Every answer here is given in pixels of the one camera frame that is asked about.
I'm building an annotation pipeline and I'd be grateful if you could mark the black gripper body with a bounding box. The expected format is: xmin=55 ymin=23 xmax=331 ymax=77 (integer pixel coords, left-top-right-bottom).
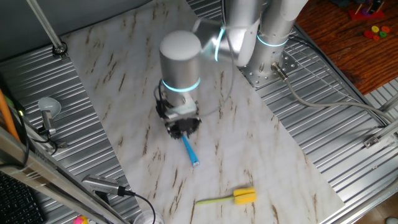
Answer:
xmin=166 ymin=115 xmax=201 ymax=136

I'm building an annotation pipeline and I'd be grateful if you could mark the orange stick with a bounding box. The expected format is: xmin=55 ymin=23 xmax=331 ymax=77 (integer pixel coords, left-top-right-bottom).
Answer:
xmin=0 ymin=88 xmax=21 ymax=142

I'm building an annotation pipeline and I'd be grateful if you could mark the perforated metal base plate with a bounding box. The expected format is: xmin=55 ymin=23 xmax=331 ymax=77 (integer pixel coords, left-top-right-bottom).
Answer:
xmin=239 ymin=51 xmax=300 ymax=91

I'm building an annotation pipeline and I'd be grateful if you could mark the aluminium frame beam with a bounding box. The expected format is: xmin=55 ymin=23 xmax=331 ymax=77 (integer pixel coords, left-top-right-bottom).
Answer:
xmin=0 ymin=124 xmax=128 ymax=224

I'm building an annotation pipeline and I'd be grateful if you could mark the red toy base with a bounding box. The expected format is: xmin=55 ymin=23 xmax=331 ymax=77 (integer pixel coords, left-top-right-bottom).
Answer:
xmin=348 ymin=0 xmax=385 ymax=21

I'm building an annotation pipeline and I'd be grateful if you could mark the metal camera mount clamp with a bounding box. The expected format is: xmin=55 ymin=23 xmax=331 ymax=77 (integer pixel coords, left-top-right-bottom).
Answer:
xmin=37 ymin=126 xmax=68 ymax=149

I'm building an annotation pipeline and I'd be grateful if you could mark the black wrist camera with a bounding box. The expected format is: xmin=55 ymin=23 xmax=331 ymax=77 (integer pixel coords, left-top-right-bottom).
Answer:
xmin=154 ymin=88 xmax=169 ymax=119

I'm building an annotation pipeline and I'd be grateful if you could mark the brown wooden table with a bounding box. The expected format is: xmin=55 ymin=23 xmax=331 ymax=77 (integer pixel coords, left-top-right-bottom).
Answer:
xmin=294 ymin=0 xmax=398 ymax=96

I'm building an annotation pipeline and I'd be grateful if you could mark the aluminium corner bracket beam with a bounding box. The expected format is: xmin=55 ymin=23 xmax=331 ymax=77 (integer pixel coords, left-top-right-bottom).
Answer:
xmin=363 ymin=93 xmax=398 ymax=149

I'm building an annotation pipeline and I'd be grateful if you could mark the marble pattern table mat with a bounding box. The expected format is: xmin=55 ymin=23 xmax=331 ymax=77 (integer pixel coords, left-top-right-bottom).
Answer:
xmin=60 ymin=0 xmax=346 ymax=224

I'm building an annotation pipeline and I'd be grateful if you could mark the grey depth camera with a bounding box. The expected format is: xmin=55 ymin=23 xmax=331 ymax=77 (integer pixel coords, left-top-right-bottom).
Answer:
xmin=81 ymin=174 xmax=125 ymax=197

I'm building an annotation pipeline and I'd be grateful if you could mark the blue handled brown bristle brush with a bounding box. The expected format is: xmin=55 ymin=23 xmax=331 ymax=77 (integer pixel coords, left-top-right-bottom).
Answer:
xmin=181 ymin=134 xmax=200 ymax=168

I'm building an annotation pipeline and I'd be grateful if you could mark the thick grey robot cable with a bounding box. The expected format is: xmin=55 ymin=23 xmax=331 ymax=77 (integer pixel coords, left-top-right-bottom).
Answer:
xmin=270 ymin=62 xmax=397 ymax=125

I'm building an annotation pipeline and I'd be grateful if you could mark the aluminium camera pole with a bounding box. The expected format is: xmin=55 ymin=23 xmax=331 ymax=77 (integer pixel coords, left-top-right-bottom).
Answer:
xmin=26 ymin=0 xmax=68 ymax=58

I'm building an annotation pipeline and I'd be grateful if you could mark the black keyboard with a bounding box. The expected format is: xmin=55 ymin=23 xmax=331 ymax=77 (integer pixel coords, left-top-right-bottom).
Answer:
xmin=0 ymin=172 xmax=46 ymax=224

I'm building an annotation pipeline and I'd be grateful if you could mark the yellow sponge brush green handle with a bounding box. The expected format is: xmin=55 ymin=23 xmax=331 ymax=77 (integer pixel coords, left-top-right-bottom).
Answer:
xmin=195 ymin=186 xmax=257 ymax=206

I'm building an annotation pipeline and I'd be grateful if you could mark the black camera cable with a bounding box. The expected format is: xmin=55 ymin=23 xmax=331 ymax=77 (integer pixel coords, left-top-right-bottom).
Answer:
xmin=118 ymin=186 xmax=156 ymax=215

